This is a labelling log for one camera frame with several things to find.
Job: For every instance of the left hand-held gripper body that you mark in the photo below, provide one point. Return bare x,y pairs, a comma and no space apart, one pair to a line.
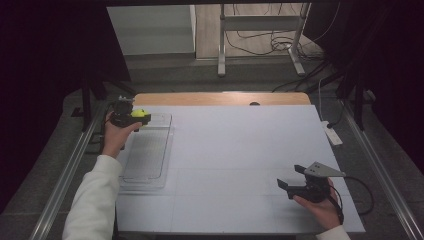
121,115

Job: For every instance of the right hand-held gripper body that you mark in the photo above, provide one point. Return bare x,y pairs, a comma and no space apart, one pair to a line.
313,190

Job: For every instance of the yellow tennis ball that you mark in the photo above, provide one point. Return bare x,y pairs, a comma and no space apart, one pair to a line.
138,113

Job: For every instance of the clear plastic bin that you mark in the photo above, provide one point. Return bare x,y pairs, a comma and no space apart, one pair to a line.
148,153

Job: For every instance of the person's left hand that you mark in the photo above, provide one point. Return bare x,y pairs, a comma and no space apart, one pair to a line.
115,138

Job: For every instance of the person's right hand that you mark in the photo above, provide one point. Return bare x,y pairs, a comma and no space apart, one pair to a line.
325,211

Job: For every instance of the black stand leg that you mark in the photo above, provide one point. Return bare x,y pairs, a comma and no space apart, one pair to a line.
87,100

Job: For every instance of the white power strip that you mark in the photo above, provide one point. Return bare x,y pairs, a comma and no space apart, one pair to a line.
331,133

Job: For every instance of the white table sheet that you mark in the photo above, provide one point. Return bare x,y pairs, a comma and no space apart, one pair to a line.
233,160

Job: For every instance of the dark curtain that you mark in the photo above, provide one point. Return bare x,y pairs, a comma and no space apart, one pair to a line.
43,83
386,66

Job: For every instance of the white cabinet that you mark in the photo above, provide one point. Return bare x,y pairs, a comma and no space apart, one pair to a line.
150,30

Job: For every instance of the aluminium rail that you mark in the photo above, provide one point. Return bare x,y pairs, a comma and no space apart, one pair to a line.
66,176
383,173

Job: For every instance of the grey metal desk frame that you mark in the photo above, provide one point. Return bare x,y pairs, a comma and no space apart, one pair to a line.
256,23

